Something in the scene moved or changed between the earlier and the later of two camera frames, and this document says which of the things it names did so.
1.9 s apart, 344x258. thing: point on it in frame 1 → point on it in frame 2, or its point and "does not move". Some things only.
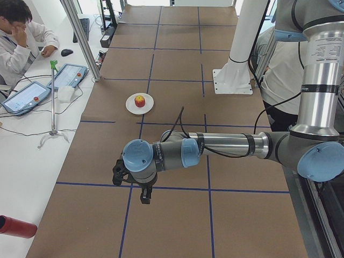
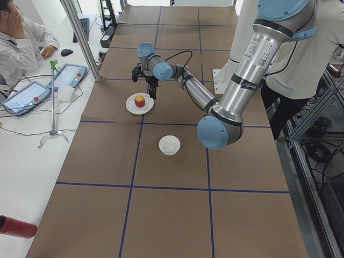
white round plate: x=131 y=106 does not move
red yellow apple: x=140 y=101 does not move
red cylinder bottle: x=12 y=227 does not move
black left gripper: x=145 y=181 → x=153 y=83
